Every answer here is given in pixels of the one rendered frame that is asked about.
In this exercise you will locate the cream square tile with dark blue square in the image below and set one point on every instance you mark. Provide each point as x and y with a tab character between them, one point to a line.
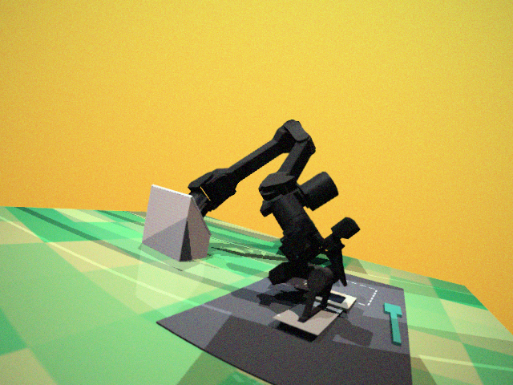
338	300

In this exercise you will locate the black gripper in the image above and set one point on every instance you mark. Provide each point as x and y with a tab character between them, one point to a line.
345	228

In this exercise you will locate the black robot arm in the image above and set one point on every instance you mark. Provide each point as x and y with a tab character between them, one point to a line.
283	196

